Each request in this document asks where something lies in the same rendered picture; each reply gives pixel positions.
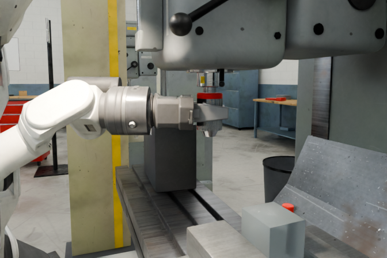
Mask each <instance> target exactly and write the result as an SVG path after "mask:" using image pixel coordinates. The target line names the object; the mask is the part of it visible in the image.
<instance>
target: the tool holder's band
mask: <svg viewBox="0 0 387 258"><path fill-rule="evenodd" d="M197 98H200V99H222V98H223V94H222V93H217V92H216V93H204V92H200V93H197Z"/></svg>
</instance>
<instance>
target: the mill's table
mask: <svg viewBox="0 0 387 258"><path fill-rule="evenodd" d="M115 175H116V190H117V193H118V195H119V199H120V202H121V205H122V209H123V212H124V215H125V218H126V221H127V224H128V228H129V230H130V234H131V237H132V240H133V243H134V247H135V250H136V253H137V256H138V258H177V257H182V256H186V255H187V228H188V227H191V226H196V225H202V224H205V223H211V222H216V221H221V220H224V221H226V222H227V223H228V224H229V225H230V226H232V227H233V228H234V229H235V230H237V231H238V232H239V233H240V234H241V216H239V215H238V214H237V213H236V212H235V211H234V210H233V209H231V208H230V207H229V206H228V205H227V204H226V203H225V202H223V201H222V200H221V199H220V198H219V197H217V195H215V194H214V193H213V192H211V191H210V190H209V189H208V188H207V187H206V186H205V185H203V184H202V183H201V182H200V181H199V180H198V179H196V188H194V189H184V190H178V191H168V192H157V193H156V192H155V190H154V188H153V186H152V184H151V182H150V180H149V178H148V176H147V174H146V172H145V167H144V164H137V165H132V169H129V167H128V166H127V165H125V166H116V167H115Z"/></svg>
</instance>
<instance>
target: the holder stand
mask: <svg viewBox="0 0 387 258"><path fill-rule="evenodd" d="M144 167H145V172H146V174H147V176H148V178H149V180H150V182H151V184H152V186H153V188H154V190H155V192H156V193H157V192H168V191H178V190H184V189H194V188H196V125H195V124H193V130H179V128H159V129H155V128H154V127H153V128H151V131H150V135H144Z"/></svg>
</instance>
